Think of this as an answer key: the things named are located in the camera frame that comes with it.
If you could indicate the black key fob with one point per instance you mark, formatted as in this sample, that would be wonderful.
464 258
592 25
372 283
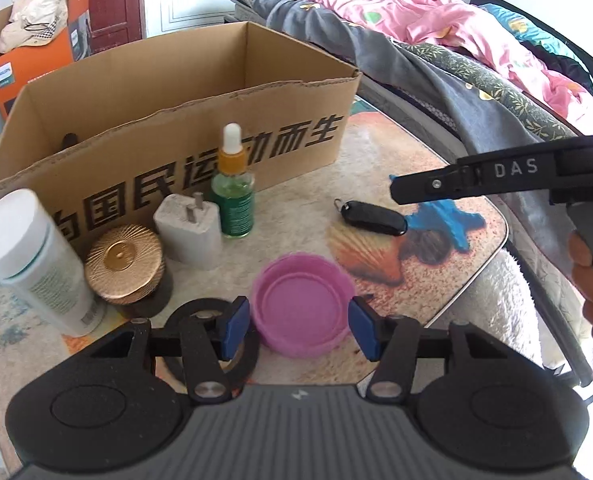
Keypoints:
376 215

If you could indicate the green dropper bottle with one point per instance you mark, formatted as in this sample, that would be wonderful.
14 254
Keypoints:
236 205

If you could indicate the gold lidded jar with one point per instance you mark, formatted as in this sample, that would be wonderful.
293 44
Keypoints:
121 260

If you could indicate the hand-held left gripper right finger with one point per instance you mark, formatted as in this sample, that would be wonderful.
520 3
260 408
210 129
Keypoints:
364 327

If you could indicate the pink printed blanket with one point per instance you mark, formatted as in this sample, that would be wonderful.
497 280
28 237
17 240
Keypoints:
401 5

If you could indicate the white fluffy cushion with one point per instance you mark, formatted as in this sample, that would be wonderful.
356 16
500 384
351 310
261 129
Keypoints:
501 300

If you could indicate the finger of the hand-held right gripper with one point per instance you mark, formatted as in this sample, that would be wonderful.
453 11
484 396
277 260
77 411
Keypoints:
476 177

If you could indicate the red door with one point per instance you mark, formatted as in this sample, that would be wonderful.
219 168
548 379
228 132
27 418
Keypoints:
111 0

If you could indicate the pink plastic lid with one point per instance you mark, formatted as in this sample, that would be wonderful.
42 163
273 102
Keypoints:
301 305

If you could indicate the brown cardboard box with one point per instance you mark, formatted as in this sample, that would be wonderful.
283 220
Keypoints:
176 70

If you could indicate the floral patterned quilt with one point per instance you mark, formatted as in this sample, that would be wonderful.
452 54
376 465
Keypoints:
516 95

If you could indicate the teal patterned pillow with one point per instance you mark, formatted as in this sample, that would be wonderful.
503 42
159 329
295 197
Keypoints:
531 25

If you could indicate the orange appliance box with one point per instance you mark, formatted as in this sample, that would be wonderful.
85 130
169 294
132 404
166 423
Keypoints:
31 65

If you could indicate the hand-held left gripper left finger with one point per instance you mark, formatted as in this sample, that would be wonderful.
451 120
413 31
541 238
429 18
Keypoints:
236 325

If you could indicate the white plastic bottle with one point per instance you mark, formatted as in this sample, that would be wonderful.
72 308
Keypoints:
31 260

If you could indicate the beige cloth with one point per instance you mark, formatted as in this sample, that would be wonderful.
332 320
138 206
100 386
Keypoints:
34 20

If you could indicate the white charger plug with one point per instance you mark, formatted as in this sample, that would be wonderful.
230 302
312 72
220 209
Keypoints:
186 240

